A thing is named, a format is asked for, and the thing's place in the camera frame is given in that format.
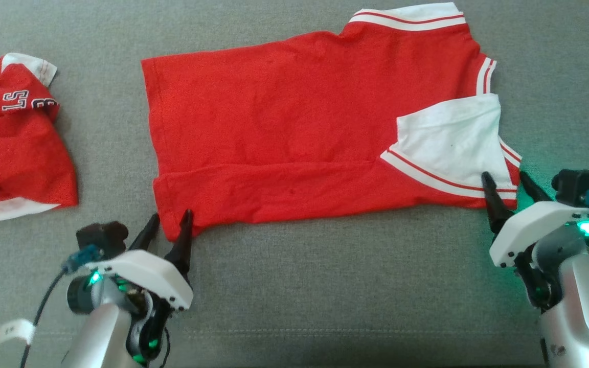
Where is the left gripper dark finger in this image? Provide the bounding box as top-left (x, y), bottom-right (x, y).
top-left (128, 213), bottom-right (162, 251)
top-left (164, 208), bottom-right (194, 280)

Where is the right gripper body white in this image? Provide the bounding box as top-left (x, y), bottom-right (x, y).
top-left (489, 201), bottom-right (589, 271)

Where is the left camera cable teal connector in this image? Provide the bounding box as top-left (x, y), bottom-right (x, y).
top-left (18, 244), bottom-right (102, 368)

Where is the white cable label tag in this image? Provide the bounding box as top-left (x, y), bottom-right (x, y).
top-left (0, 318), bottom-right (36, 345)

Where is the red garment with white panels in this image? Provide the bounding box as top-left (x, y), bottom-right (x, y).
top-left (141, 2), bottom-right (523, 243)

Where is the red jersey with black lettering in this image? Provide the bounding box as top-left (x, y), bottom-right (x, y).
top-left (0, 53), bottom-right (79, 223)

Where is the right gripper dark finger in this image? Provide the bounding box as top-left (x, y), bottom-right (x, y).
top-left (519, 171), bottom-right (554, 205)
top-left (481, 171), bottom-right (515, 236)

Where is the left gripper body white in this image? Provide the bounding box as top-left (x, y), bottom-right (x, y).
top-left (84, 249), bottom-right (194, 312)

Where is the large grey sofa chaise cushion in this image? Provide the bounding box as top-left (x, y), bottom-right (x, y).
top-left (0, 0), bottom-right (589, 368)

